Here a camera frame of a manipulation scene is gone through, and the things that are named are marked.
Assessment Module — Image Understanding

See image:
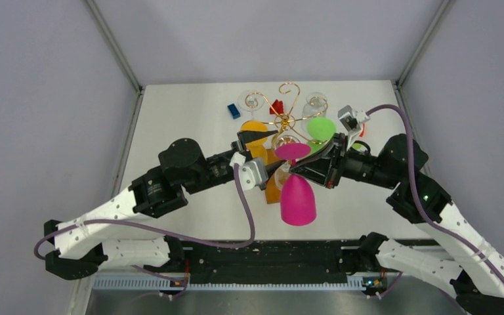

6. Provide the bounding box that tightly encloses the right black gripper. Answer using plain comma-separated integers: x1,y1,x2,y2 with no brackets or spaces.
290,132,400,190

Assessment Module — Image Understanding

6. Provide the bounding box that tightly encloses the orange plastic goblet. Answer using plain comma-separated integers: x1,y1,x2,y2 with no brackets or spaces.
240,120,268,165

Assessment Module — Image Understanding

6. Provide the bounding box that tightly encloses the green plastic goblet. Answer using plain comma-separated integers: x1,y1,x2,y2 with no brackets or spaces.
307,116,337,155

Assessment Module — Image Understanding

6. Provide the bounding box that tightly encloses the clear tall flute glass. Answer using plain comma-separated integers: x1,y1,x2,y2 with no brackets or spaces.
237,90,266,121

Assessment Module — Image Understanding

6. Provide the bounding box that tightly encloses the clear stemmed wine glass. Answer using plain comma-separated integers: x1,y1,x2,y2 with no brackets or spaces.
274,135,300,191

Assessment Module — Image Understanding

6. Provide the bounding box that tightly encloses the gold wire wine glass rack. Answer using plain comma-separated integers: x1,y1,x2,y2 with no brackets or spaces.
243,82,329,205

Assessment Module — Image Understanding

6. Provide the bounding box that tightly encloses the pink plastic goblet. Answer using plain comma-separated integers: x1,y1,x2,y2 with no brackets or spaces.
276,143,317,226

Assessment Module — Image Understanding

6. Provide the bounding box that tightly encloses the clear short wine glass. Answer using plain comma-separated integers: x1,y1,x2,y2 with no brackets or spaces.
301,92,328,124

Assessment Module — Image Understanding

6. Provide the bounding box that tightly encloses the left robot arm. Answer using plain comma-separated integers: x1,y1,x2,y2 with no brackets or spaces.
41,131,276,280

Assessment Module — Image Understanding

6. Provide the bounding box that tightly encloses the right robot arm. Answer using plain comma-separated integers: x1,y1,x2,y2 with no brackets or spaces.
290,134,504,314

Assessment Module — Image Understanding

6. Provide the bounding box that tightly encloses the dark blue block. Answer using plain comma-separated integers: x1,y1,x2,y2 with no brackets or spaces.
227,104,241,119

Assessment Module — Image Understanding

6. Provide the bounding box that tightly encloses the orange-red block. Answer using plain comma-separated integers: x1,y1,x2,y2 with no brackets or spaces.
360,123,366,138

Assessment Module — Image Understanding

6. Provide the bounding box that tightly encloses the red block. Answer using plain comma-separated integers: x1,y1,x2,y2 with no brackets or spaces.
269,99,284,115

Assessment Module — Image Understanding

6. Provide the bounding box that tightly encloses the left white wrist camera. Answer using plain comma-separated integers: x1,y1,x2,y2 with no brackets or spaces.
229,152,268,192

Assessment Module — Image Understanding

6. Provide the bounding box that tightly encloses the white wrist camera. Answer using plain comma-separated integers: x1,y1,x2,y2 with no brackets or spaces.
229,152,268,192
337,105,370,150

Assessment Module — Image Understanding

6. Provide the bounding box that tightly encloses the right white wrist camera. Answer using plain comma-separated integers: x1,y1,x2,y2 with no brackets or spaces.
337,105,370,150

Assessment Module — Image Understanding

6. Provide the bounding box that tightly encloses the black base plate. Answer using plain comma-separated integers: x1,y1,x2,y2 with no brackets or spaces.
142,239,403,286

